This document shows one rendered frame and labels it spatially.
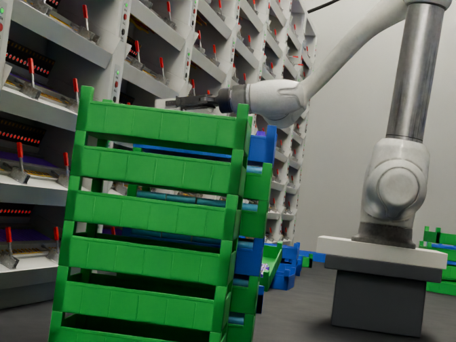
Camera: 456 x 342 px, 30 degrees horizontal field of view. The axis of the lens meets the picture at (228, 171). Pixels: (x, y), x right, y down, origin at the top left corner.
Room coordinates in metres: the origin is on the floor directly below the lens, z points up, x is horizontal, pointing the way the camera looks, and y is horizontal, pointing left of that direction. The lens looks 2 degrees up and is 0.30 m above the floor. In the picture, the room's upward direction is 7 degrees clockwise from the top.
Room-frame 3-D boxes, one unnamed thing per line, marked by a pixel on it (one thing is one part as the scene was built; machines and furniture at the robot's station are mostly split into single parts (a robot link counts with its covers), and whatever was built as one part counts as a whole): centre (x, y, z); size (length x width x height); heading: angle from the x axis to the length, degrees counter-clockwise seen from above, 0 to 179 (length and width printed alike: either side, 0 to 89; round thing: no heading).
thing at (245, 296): (1.90, 0.05, 0.12); 0.30 x 0.20 x 0.08; 86
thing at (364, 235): (2.52, -0.49, 0.27); 0.22 x 0.18 x 0.06; 167
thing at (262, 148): (1.90, 0.05, 0.44); 0.30 x 0.20 x 0.08; 86
